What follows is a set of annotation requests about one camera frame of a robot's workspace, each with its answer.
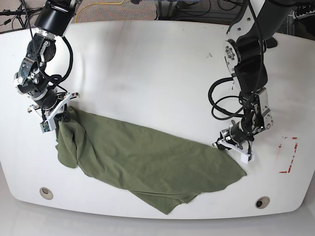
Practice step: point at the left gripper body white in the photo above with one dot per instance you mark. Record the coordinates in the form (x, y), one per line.
(235, 138)

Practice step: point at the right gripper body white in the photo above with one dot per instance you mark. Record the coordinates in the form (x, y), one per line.
(50, 103)

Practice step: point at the olive green T-shirt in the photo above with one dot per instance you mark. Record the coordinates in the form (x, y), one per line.
(162, 170)

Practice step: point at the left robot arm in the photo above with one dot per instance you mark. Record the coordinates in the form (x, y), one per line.
(248, 37)

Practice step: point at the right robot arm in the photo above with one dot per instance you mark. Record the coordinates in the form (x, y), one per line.
(31, 79)

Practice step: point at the red tape rectangle marking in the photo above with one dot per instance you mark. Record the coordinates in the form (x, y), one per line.
(286, 153)

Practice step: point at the black tripod stand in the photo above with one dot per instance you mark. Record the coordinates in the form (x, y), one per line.
(22, 14)

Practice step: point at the white power strip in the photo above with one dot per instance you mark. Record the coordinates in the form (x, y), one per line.
(304, 11)

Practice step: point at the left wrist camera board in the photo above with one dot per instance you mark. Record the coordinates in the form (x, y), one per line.
(246, 158)

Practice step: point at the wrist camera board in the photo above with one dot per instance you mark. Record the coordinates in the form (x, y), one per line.
(47, 126)
(246, 158)

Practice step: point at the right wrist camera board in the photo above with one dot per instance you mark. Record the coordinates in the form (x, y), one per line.
(47, 126)

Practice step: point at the right table cable grommet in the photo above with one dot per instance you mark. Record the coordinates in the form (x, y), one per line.
(262, 202)

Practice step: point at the table cable grommet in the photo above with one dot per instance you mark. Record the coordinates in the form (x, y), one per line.
(46, 193)
(262, 202)

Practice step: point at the left table cable grommet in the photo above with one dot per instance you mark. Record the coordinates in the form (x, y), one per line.
(46, 193)

